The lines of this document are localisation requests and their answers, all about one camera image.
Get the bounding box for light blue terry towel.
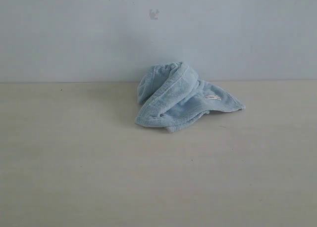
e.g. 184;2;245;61
135;62;245;133

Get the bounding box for white printed label sticker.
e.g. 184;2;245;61
205;95;221;101

